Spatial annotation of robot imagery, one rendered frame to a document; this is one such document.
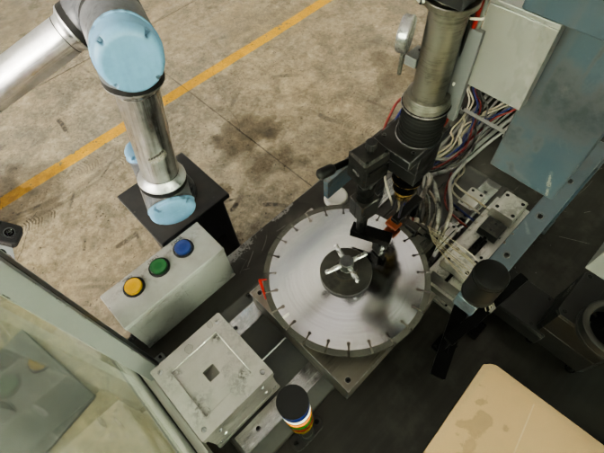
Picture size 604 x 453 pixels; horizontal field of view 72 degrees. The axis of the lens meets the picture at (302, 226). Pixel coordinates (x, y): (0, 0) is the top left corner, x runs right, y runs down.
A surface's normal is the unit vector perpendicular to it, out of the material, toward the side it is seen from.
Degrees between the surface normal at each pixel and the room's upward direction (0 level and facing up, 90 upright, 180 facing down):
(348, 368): 0
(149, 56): 82
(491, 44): 90
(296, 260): 0
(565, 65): 90
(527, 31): 90
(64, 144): 0
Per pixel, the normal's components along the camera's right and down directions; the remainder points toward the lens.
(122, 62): 0.45, 0.66
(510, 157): -0.71, 0.62
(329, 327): -0.06, -0.52
